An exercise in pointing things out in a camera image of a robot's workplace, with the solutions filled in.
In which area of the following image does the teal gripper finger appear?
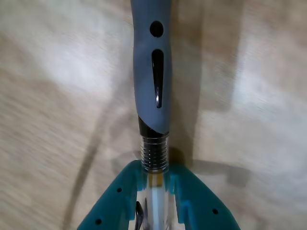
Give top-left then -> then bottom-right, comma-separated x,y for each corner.
76,160 -> 145,230
169,163 -> 241,230

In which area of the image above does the clear pen with grey grip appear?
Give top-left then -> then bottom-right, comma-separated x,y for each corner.
130,0 -> 179,230

